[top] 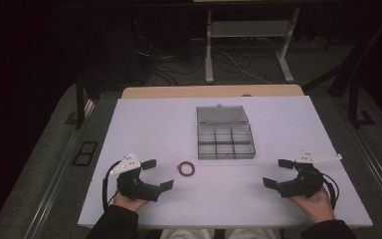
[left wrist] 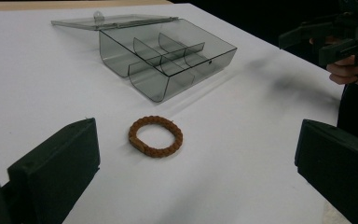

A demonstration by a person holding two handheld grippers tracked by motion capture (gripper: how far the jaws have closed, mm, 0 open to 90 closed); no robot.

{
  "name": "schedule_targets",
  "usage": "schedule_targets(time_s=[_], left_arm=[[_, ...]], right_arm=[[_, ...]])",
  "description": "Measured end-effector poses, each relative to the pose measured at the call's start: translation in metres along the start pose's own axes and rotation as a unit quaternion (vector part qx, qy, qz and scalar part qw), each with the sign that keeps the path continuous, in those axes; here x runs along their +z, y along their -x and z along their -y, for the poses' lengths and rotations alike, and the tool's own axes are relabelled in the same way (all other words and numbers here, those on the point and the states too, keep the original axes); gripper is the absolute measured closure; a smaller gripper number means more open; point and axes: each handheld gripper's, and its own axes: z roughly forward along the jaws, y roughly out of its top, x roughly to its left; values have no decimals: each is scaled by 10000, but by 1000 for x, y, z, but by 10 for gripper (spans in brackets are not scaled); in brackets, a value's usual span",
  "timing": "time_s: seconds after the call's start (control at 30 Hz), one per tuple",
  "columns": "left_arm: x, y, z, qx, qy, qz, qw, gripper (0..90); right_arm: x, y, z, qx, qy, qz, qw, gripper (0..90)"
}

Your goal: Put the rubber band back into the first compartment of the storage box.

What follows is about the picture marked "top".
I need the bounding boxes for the black floor cables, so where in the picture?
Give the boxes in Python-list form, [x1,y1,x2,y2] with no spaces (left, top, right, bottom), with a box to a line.
[134,34,211,88]

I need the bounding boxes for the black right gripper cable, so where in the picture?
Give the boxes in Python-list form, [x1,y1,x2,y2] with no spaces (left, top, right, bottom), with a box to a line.
[320,171,340,211]

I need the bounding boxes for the white metal stand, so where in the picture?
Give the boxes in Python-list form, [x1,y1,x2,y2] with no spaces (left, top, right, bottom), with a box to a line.
[204,7,301,85]

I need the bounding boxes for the person's right hand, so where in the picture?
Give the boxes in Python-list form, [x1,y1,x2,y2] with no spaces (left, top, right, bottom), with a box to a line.
[286,186,336,224]

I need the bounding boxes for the person's left hand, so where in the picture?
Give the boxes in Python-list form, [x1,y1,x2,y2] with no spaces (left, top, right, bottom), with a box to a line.
[111,190,150,213]

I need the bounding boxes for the black metal stand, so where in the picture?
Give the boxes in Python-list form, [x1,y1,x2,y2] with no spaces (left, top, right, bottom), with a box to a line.
[347,79,376,129]
[64,64,96,130]

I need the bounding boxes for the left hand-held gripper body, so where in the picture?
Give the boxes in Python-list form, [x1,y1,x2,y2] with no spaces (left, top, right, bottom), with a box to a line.
[108,151,162,202]

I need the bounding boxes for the wooden table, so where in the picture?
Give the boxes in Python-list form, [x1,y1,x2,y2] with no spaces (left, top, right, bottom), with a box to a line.
[121,84,305,100]

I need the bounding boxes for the brown tape ring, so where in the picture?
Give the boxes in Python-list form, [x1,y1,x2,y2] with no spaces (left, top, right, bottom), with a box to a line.
[176,160,196,178]

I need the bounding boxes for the white floor cable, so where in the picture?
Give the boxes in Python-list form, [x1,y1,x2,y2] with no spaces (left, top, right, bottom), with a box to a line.
[218,49,273,86]

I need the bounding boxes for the clear plastic compartment box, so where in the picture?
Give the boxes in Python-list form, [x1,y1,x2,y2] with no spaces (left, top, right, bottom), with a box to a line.
[196,104,257,161]

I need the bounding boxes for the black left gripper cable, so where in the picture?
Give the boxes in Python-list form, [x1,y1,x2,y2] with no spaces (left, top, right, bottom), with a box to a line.
[101,160,121,212]

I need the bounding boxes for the slanted black bar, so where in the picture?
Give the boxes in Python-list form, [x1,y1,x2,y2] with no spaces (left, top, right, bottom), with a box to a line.
[302,9,382,98]

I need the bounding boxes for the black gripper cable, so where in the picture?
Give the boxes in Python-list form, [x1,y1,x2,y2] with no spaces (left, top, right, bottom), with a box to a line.
[320,171,340,211]
[101,160,121,212]

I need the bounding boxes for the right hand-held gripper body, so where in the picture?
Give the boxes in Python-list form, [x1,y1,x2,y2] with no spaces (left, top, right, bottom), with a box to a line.
[277,149,343,199]

